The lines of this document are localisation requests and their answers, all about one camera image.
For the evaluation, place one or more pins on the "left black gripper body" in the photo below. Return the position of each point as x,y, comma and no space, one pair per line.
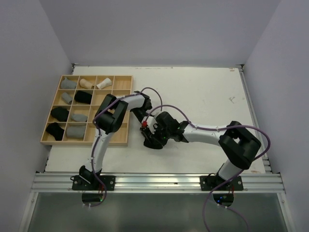
139,112

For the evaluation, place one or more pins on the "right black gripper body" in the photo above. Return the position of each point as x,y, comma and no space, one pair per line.
160,135

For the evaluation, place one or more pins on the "white underwear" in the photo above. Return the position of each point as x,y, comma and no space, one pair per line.
105,83

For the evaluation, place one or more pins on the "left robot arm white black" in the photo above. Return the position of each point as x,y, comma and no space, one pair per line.
107,121

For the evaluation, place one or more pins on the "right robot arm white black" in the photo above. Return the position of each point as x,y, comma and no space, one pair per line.
239,145

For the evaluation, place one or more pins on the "beige rolled underwear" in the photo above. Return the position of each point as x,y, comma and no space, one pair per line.
86,84

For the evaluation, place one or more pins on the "black rolled underwear second row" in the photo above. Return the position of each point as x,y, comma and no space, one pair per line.
83,97

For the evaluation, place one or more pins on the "grey rolled underwear second row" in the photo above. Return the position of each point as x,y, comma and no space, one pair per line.
66,98

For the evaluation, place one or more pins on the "black rolled underwear third row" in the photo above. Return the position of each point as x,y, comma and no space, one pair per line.
60,113

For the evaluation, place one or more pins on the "grey rolled underwear top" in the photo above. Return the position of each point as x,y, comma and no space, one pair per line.
68,84

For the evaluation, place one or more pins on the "black rolled underwear bottom row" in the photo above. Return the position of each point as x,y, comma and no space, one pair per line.
55,130

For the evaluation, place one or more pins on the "wooden compartment tray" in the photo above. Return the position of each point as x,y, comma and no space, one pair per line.
121,85

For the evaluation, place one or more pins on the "right wrist camera red tip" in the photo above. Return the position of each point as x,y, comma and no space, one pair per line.
149,123

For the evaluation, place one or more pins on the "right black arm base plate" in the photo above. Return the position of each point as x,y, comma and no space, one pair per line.
236,182

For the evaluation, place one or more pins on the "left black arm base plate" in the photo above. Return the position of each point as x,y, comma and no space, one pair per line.
78,183

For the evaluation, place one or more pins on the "aluminium mounting rail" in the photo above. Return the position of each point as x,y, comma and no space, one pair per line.
60,182

